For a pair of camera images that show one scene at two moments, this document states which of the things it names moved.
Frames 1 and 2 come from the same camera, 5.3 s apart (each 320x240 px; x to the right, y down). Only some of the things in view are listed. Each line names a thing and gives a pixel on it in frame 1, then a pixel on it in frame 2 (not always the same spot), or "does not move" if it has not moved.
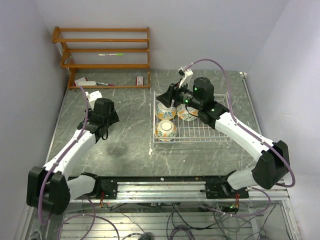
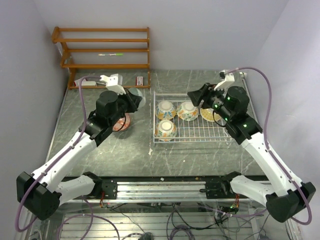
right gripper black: (166, 98) to (197, 96)
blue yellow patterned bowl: (163, 113) does not move
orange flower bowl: (183, 113) does not move
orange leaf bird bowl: (165, 130) does not move
